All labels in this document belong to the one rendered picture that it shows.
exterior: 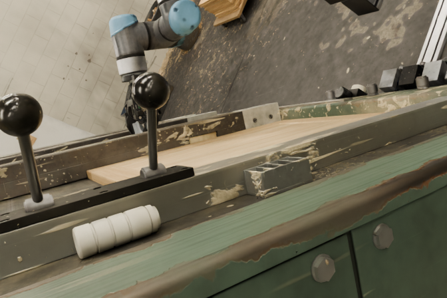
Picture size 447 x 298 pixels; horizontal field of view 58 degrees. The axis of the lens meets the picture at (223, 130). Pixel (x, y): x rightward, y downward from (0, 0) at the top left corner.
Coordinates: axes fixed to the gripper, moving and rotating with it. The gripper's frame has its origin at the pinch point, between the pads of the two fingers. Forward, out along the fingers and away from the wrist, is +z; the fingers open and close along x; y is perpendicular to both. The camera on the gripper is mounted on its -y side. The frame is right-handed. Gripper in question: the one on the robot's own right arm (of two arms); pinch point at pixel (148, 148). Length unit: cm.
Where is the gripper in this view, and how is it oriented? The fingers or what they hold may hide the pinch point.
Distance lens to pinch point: 111.5
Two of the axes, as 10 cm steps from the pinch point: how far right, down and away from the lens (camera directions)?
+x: 8.6, -2.2, 4.6
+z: 1.9, 9.8, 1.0
